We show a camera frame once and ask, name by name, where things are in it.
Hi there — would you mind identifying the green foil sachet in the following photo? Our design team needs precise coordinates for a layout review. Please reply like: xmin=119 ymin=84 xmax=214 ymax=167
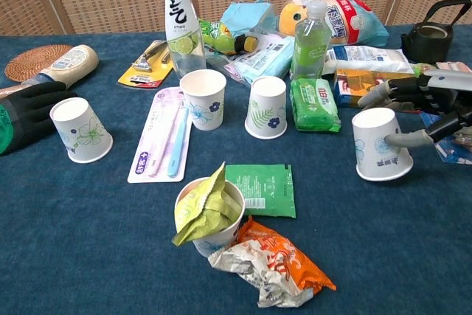
xmin=224 ymin=163 xmax=297 ymax=219

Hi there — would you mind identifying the light blue wipes pack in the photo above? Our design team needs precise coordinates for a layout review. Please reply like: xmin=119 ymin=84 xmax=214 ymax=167
xmin=223 ymin=30 xmax=296 ymax=87

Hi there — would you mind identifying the green label water bottle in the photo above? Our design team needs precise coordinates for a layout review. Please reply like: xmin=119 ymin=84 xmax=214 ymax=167
xmin=289 ymin=0 xmax=332 ymax=82

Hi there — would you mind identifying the green tissue pack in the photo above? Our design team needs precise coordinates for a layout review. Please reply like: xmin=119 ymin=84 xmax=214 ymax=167
xmin=289 ymin=77 xmax=342 ymax=134

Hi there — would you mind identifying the woven rattan coaster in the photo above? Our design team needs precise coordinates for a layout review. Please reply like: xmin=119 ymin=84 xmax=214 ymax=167
xmin=4 ymin=44 xmax=74 ymax=83

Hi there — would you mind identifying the clear pink toothbrush package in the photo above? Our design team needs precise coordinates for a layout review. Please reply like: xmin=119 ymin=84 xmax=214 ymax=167
xmin=435 ymin=60 xmax=472 ymax=72

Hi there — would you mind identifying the paper cup green fern print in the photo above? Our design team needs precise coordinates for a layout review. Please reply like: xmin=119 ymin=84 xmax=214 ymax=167
xmin=244 ymin=75 xmax=288 ymax=140

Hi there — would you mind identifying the pink toothbrush blister pack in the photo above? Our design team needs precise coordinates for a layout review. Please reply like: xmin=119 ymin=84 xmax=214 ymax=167
xmin=127 ymin=86 xmax=193 ymax=184

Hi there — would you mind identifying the yellow razor blister pack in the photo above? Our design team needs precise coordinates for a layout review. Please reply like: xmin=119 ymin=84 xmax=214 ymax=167
xmin=117 ymin=39 xmax=175 ymax=90

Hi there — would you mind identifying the orange and blue carton box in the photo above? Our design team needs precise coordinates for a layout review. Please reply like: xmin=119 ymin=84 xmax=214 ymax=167
xmin=333 ymin=68 xmax=420 ymax=110

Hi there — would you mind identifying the black teapot with handle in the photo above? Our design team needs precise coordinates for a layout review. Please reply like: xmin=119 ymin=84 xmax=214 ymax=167
xmin=400 ymin=0 xmax=472 ymax=64

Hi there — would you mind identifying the white wipes pack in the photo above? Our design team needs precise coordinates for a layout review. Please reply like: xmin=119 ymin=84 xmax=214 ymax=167
xmin=322 ymin=45 xmax=416 ymax=76

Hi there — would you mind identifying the pale pink strip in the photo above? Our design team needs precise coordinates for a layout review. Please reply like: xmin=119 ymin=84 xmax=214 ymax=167
xmin=0 ymin=84 xmax=38 ymax=100

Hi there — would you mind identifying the clear lime soda bottle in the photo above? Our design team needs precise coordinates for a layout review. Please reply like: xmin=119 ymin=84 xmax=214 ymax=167
xmin=162 ymin=0 xmax=207 ymax=80

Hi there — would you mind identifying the paper cup blue flower print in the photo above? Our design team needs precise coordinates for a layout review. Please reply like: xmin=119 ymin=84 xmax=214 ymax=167
xmin=179 ymin=69 xmax=227 ymax=131

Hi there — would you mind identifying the paper cup large green flower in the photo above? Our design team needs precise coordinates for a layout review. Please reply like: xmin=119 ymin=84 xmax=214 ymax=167
xmin=49 ymin=97 xmax=114 ymax=165

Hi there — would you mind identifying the yellow-green snack wrapper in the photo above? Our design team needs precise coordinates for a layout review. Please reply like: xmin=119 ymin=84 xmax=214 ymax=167
xmin=171 ymin=162 xmax=244 ymax=247

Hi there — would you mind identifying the blue battery blister pack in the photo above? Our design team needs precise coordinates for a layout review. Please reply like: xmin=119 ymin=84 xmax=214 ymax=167
xmin=420 ymin=111 xmax=472 ymax=165

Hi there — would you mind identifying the paper cup holding wrapper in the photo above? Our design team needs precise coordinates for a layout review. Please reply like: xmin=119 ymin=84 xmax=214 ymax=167
xmin=174 ymin=177 xmax=246 ymax=259

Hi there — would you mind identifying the orange crumpled snack wrapper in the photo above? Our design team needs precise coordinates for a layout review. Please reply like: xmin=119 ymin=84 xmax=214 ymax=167
xmin=208 ymin=215 xmax=337 ymax=308

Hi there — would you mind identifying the light blue bag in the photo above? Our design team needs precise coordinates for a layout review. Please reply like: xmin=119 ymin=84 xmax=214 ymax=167
xmin=220 ymin=0 xmax=280 ymax=32

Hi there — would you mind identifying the paper cup green flower print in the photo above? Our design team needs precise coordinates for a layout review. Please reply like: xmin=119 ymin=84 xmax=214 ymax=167
xmin=351 ymin=107 xmax=414 ymax=182

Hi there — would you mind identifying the beige cylindrical tube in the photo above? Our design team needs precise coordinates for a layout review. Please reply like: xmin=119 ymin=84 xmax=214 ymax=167
xmin=21 ymin=44 xmax=100 ymax=91

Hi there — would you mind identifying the yellow plush toy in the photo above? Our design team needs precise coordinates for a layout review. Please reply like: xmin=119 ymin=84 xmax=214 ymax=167
xmin=278 ymin=0 xmax=309 ymax=37

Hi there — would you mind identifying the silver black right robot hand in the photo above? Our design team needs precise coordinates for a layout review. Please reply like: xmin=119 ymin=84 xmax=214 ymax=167
xmin=357 ymin=62 xmax=472 ymax=150

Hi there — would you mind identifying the blue white red plastic pack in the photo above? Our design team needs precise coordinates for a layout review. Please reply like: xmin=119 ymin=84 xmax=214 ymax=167
xmin=291 ymin=0 xmax=390 ymax=47

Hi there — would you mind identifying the black rubber glove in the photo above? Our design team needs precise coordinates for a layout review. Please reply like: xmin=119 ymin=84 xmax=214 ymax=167
xmin=0 ymin=81 xmax=78 ymax=157

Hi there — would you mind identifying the green drink bottle yellow cap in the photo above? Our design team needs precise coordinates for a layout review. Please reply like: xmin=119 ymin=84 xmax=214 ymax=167
xmin=198 ymin=18 xmax=258 ymax=55

